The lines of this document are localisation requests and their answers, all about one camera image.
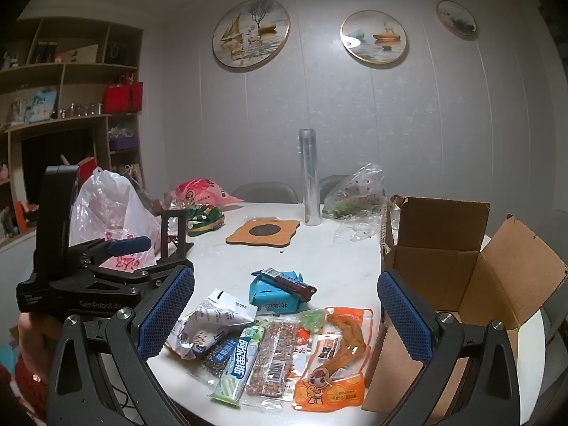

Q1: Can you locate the green jelly cup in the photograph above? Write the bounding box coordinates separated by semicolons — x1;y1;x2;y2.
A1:
297;310;328;332

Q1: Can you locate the blue and white shelf box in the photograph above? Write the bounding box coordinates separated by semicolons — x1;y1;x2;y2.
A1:
26;89;59;124

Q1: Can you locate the grey chair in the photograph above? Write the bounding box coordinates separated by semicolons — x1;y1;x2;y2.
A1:
231;181;299;205
318;174;352;205

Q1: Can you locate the nut bar in clear wrapper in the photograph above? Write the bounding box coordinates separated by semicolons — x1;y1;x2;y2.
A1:
244;314;299;399

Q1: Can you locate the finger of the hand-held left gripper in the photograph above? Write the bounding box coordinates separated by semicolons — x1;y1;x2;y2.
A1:
85;260;179;296
72;236;153;268

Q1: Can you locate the clear plastic film roll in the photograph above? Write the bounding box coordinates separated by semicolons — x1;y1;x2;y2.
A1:
297;128;322;226

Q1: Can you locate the round deer painting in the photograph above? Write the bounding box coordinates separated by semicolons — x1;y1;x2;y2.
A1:
340;10;410;69

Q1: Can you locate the person's left forearm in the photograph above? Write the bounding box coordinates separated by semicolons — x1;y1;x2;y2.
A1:
0;313;64;422

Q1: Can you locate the dark seed packet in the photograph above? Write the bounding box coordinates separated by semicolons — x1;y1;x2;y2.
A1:
200;339;232;376

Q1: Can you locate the white plastic bag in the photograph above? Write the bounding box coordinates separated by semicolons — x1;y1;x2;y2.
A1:
70;167;161;272

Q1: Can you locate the purple box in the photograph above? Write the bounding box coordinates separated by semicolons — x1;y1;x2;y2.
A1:
109;136;140;152

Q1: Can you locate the pink snack bag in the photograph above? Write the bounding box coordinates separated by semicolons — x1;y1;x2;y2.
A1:
165;178;243;210

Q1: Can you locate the crumpled white snack bag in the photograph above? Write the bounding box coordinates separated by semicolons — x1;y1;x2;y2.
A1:
166;288;259;359

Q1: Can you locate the small round wall painting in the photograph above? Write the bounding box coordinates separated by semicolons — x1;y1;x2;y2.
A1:
436;0;479;40

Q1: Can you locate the cardboard box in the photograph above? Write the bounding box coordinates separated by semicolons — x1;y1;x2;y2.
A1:
363;194;568;414

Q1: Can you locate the orange bear-shaped coaster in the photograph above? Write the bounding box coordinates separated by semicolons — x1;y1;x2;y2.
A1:
225;217;302;247

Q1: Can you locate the large round sailboat painting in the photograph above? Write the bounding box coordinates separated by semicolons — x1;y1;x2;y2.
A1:
212;0;292;69

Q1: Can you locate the wooden shelf unit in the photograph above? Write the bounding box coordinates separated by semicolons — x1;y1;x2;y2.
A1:
0;17;146;249

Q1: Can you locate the crumpled clear plastic wrap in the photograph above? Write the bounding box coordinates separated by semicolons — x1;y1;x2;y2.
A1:
334;218;383;244

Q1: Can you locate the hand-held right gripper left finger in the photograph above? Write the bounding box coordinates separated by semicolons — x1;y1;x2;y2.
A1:
47;265;196;426

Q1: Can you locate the orange chicken feet packet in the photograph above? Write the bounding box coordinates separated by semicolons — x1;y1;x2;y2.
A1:
292;306;374;412

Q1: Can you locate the green and white candy bar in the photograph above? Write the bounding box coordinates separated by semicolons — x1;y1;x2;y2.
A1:
210;323;268;405

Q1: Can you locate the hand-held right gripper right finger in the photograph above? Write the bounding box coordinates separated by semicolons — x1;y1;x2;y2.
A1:
377;270;533;426

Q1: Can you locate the red bag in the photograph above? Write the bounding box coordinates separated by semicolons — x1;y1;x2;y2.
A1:
103;75;144;114

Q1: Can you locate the clear red-dotted plastic bag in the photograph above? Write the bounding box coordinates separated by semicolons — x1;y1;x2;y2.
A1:
321;164;388;221

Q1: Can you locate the black metal stand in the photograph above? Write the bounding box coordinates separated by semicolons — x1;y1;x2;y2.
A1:
156;210;195;262

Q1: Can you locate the blue snack packet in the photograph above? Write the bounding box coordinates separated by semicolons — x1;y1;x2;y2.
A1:
248;271;303;317

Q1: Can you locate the green snack pack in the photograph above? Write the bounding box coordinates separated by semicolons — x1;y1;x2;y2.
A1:
185;204;225;237

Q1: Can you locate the brown chocolate bar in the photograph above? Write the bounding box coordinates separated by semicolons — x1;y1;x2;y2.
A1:
251;267;319;299

